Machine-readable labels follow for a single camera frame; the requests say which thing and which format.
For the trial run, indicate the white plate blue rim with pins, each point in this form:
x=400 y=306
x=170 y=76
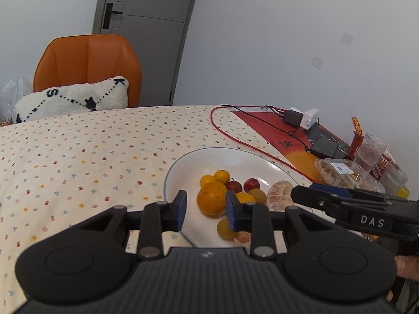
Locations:
x=185 y=174

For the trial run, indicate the small kumquat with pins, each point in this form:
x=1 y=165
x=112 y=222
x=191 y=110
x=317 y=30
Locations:
x=222 y=176
x=206 y=179

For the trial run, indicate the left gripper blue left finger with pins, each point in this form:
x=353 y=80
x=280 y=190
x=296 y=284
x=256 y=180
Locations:
x=156 y=219

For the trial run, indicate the clear plastic food container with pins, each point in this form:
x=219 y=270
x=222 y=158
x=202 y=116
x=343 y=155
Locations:
x=347 y=174

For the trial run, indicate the green-brown small fruit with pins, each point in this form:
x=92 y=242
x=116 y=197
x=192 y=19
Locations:
x=224 y=231

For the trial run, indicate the dark red jujube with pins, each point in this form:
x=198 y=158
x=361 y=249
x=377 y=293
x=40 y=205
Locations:
x=251 y=184

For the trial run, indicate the peeled pomelo segment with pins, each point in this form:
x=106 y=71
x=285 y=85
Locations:
x=278 y=197
x=243 y=239

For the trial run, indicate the small kumquat lower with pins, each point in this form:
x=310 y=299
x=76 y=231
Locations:
x=206 y=179

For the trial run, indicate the floral patterned tablecloth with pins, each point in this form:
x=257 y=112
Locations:
x=60 y=171

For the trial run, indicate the orange leather chair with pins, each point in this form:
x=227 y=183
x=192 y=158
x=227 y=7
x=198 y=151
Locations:
x=89 y=59

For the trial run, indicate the white plastic bag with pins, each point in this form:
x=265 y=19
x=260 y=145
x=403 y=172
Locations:
x=17 y=88

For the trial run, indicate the small kumquat upper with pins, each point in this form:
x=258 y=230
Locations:
x=222 y=176

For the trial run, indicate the black door handle lock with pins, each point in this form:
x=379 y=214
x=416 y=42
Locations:
x=109 y=12

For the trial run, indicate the black power adapter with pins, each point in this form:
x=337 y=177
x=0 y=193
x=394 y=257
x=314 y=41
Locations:
x=292 y=118

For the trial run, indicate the white fluffy patterned pillow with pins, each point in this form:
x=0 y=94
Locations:
x=74 y=99

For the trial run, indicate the person's right hand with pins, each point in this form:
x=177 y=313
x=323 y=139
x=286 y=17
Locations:
x=407 y=268

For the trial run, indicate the red paper mat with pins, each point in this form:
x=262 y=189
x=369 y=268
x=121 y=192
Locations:
x=293 y=143

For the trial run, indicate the clear plastic cup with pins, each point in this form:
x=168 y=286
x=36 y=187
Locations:
x=369 y=152

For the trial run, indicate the white power adapter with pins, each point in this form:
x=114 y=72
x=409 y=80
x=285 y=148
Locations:
x=307 y=118

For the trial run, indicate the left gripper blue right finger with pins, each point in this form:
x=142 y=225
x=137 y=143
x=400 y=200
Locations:
x=252 y=218

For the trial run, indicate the black device box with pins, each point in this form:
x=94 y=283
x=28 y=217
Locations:
x=324 y=148

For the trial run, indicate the large orange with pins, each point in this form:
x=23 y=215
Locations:
x=244 y=197
x=211 y=199

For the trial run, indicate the red jujube on plate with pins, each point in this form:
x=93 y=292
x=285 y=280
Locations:
x=234 y=186

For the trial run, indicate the grey door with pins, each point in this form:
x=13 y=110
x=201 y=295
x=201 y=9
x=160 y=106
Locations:
x=156 y=30

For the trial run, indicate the brown small fruit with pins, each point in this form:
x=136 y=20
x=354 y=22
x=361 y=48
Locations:
x=258 y=195

